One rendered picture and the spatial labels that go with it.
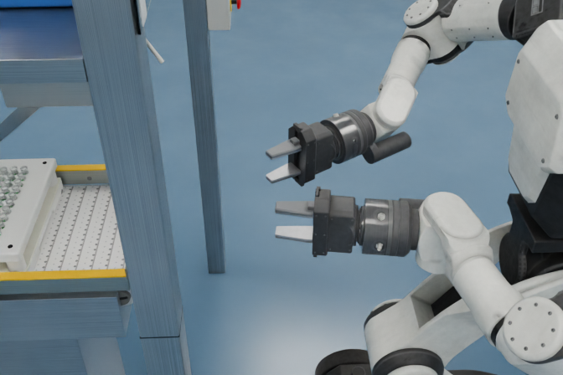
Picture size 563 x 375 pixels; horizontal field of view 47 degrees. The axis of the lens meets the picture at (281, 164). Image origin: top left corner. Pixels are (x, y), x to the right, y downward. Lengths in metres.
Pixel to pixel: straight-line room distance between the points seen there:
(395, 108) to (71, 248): 0.63
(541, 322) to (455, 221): 0.22
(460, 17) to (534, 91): 0.34
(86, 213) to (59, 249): 0.09
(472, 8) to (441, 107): 1.98
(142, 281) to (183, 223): 1.61
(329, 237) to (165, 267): 0.26
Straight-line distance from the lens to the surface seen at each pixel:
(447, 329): 1.31
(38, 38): 0.80
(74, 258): 1.13
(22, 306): 1.12
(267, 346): 2.12
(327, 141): 1.16
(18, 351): 1.29
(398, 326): 1.35
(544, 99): 1.03
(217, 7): 1.75
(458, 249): 0.96
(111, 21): 0.71
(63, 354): 1.27
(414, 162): 2.87
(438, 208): 1.00
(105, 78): 0.74
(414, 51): 1.36
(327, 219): 0.99
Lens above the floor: 1.69
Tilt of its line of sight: 37 degrees down
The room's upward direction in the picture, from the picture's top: straight up
